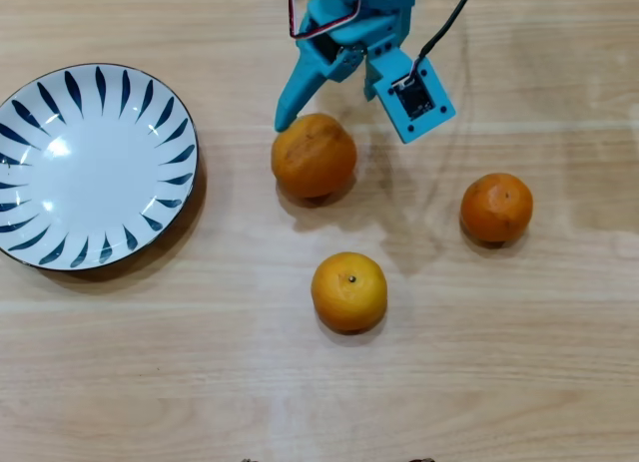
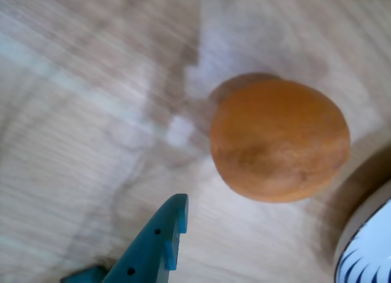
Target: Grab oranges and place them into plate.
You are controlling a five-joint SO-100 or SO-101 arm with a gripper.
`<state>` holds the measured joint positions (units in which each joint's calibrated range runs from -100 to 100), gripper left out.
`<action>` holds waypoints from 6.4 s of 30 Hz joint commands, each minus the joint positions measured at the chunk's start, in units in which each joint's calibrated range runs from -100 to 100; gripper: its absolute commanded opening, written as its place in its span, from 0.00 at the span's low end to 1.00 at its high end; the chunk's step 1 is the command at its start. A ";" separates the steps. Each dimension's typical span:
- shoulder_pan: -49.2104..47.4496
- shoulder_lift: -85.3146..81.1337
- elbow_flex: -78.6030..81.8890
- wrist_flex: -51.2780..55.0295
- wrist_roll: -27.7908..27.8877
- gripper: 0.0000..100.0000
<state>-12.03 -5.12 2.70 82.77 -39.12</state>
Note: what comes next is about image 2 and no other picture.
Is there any large round orange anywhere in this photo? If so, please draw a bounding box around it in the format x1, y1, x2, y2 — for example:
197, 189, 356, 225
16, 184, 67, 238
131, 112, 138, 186
209, 78, 351, 204

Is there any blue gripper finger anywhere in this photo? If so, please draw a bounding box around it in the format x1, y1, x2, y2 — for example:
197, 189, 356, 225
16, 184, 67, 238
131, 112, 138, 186
102, 193, 189, 283

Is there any white plate with blue strokes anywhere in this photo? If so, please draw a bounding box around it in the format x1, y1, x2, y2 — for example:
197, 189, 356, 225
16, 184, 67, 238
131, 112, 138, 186
332, 197, 391, 283

